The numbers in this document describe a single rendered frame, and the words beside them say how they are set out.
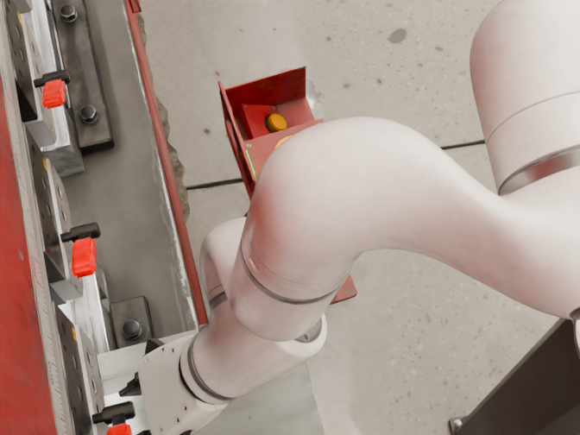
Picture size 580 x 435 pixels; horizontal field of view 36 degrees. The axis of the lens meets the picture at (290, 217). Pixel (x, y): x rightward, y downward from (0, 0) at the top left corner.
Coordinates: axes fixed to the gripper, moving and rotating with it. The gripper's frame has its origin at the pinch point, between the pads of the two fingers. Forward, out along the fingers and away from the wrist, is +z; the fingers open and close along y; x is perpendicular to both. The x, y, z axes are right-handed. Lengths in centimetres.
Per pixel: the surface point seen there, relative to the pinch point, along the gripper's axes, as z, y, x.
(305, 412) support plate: -9.0, 4.2, 18.3
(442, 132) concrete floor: 29, -77, 129
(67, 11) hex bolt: 10, -71, 8
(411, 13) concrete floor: 26, -117, 132
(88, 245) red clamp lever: -19.8, -12.6, -14.9
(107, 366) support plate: 6.0, -8.2, 0.2
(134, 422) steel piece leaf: 4.5, -0.1, 1.7
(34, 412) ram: -30.6, 7.3, -28.6
